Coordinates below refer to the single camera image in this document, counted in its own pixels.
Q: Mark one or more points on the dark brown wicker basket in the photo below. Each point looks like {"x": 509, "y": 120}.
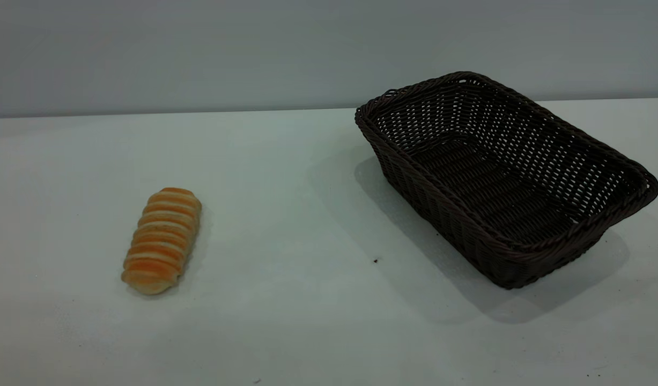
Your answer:
{"x": 500, "y": 214}

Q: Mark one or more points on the ridged orange bread roll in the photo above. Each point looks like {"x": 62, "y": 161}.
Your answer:
{"x": 161, "y": 241}

